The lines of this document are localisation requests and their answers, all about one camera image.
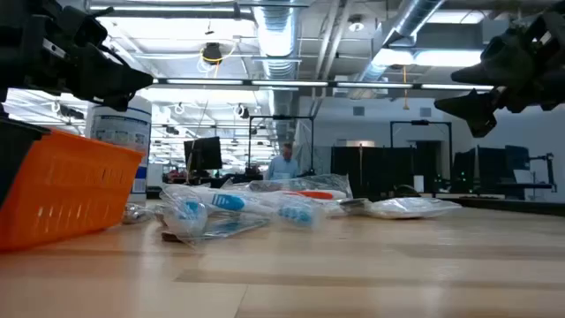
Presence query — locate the black partition panel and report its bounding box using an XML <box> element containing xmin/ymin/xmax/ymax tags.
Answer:
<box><xmin>330</xmin><ymin>145</ymin><xmax>416</xmax><ymax>199</ymax></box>

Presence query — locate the black computer monitor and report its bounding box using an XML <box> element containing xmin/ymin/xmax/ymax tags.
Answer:
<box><xmin>184</xmin><ymin>135</ymin><xmax>223</xmax><ymax>172</ymax></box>

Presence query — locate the white vanity pack bag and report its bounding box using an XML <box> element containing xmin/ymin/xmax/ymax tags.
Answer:
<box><xmin>365</xmin><ymin>196</ymin><xmax>463</xmax><ymax>221</ymax></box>

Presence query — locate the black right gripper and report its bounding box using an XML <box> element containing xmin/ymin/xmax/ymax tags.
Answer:
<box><xmin>434</xmin><ymin>4</ymin><xmax>565</xmax><ymax>138</ymax></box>

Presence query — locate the yellow hanging cord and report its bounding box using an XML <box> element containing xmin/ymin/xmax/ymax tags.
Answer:
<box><xmin>400</xmin><ymin>64</ymin><xmax>411</xmax><ymax>111</ymax></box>

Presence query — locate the person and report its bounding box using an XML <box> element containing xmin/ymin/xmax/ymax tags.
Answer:
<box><xmin>267</xmin><ymin>142</ymin><xmax>301</xmax><ymax>181</ymax></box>

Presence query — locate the orange plastic basket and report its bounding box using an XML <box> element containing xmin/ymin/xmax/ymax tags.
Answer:
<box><xmin>0</xmin><ymin>127</ymin><xmax>147</xmax><ymax>253</ymax></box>

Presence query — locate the long LED light bar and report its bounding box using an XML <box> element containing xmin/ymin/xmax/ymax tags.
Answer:
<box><xmin>152</xmin><ymin>77</ymin><xmax>496</xmax><ymax>92</ymax></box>

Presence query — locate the white wipes canister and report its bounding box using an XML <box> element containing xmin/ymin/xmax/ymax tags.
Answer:
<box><xmin>85</xmin><ymin>95</ymin><xmax>154</xmax><ymax>207</ymax></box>

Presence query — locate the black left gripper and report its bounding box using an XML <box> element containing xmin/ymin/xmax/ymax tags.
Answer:
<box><xmin>0</xmin><ymin>0</ymin><xmax>154</xmax><ymax>112</ymax></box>

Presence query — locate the dark monitor bank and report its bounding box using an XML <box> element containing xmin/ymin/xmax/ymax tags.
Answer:
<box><xmin>450</xmin><ymin>144</ymin><xmax>531</xmax><ymax>195</ymax></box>

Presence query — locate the bagged orange white razor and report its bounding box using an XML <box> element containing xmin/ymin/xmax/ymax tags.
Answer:
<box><xmin>264</xmin><ymin>188</ymin><xmax>350</xmax><ymax>202</ymax></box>

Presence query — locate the ceiling cable reel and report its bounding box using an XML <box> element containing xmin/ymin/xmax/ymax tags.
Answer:
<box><xmin>199</xmin><ymin>42</ymin><xmax>238</xmax><ymax>67</ymax></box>

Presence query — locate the silver ventilation duct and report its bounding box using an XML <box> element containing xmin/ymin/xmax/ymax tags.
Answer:
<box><xmin>251</xmin><ymin>0</ymin><xmax>302</xmax><ymax>133</ymax></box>
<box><xmin>352</xmin><ymin>0</ymin><xmax>447</xmax><ymax>85</ymax></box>

